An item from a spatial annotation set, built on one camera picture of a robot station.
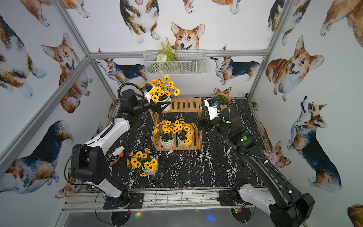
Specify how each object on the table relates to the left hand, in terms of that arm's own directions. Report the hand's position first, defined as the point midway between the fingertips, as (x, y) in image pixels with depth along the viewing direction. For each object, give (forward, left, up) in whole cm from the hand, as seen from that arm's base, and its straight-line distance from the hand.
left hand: (168, 95), depth 77 cm
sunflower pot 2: (-11, +2, -16) cm, 20 cm away
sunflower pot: (-31, +9, -19) cm, 37 cm away
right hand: (-13, -16, +2) cm, 21 cm away
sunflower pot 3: (-10, -9, -21) cm, 25 cm away
